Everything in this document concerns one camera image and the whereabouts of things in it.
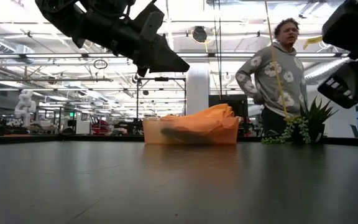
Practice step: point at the person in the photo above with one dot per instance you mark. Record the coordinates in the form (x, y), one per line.
(275, 77)

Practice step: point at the white round column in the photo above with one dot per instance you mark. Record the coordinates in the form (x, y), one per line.
(197, 87)

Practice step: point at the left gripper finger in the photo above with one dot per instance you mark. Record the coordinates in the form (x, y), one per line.
(169, 59)

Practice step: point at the tan plastic basket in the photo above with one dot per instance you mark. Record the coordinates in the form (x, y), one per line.
(154, 133)

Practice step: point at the black metal frame stand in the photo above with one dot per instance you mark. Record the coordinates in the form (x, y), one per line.
(161, 79)

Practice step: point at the red machine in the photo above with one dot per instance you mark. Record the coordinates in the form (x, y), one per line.
(99, 127)

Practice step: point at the white cabinet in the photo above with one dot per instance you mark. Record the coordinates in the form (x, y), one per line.
(82, 123)

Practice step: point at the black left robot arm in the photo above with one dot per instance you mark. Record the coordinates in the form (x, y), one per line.
(82, 21)

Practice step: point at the long ceiling light bar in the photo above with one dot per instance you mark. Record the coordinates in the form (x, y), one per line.
(228, 55)

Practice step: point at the yellow tape tag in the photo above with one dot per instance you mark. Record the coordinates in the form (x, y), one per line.
(312, 41)

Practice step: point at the potted succulent plant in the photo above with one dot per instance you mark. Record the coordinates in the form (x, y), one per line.
(314, 118)

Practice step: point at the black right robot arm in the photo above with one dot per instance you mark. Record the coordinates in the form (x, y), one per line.
(353, 28)

